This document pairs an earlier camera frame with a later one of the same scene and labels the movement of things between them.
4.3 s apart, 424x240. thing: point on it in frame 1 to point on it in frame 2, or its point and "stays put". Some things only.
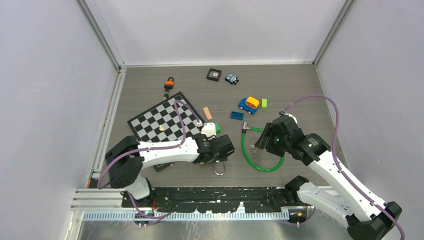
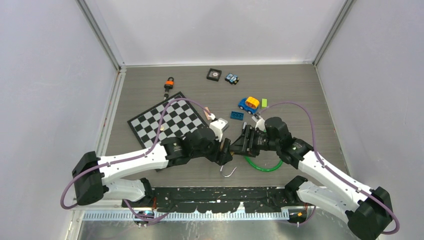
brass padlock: (202, 163) to (230, 175)
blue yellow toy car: (250, 104) stays put
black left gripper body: (219, 157) stays put
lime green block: (264, 104) stays put
